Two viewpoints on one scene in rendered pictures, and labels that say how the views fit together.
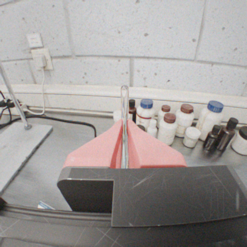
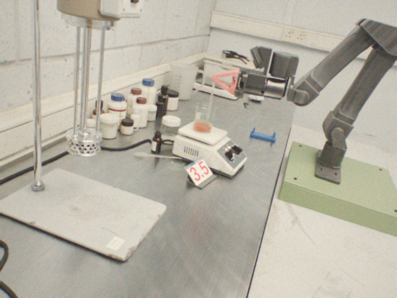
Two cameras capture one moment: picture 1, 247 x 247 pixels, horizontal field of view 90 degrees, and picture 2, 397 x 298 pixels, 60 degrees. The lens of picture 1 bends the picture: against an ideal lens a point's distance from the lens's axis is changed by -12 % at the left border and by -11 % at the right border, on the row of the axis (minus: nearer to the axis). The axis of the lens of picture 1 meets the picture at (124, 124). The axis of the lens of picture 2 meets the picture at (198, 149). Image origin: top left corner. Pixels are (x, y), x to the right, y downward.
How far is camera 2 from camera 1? 0.99 m
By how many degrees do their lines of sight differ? 73
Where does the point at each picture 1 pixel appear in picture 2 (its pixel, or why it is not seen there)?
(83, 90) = (43, 110)
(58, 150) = (111, 170)
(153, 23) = not seen: hidden behind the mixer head
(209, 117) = (151, 91)
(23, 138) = (67, 191)
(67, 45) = (13, 45)
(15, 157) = (109, 196)
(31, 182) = (152, 187)
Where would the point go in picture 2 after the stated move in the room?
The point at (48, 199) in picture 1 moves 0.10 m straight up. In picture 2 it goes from (173, 179) to (179, 145)
